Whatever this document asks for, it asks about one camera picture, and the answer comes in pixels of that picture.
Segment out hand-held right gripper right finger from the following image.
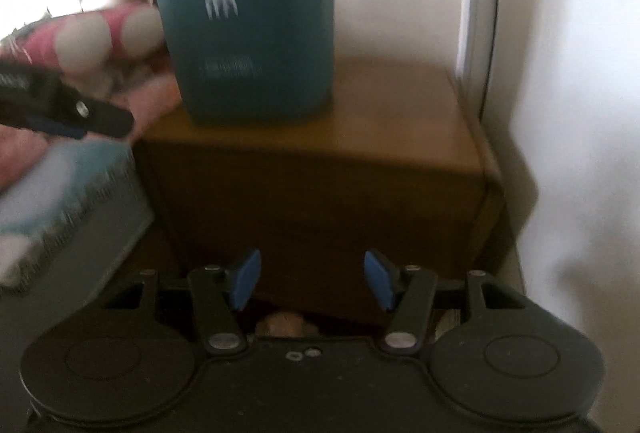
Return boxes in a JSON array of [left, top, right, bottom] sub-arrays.
[[364, 249, 531, 356]]

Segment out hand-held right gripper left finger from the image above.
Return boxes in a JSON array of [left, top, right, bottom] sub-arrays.
[[97, 249, 263, 356]]

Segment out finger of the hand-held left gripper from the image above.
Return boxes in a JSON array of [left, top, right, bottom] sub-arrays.
[[27, 80, 136, 140]]

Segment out teal bin with deer print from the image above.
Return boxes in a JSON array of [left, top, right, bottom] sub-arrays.
[[144, 0, 336, 124]]

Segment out pink fluffy blanket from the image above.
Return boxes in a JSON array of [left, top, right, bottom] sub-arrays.
[[0, 73, 183, 194]]

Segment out wooden nightstand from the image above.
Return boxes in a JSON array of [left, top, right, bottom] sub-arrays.
[[132, 58, 506, 329]]

